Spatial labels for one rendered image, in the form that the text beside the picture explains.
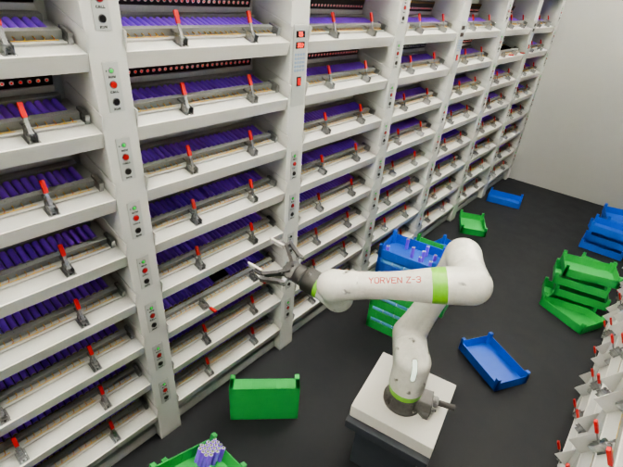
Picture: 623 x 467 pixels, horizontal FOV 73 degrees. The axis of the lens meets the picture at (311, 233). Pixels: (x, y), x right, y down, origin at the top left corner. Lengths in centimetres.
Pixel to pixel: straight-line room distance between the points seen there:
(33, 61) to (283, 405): 153
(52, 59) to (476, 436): 207
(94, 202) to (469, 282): 110
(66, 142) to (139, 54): 29
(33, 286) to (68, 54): 61
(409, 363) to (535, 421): 97
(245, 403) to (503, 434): 117
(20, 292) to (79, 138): 44
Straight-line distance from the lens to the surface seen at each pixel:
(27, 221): 127
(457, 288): 132
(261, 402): 197
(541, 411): 244
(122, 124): 127
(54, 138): 123
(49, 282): 137
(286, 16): 162
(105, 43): 123
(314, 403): 211
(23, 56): 117
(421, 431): 170
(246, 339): 214
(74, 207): 130
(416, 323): 163
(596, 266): 324
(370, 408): 171
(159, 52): 130
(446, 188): 355
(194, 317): 173
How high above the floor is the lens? 168
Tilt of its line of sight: 30 degrees down
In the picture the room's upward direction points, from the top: 4 degrees clockwise
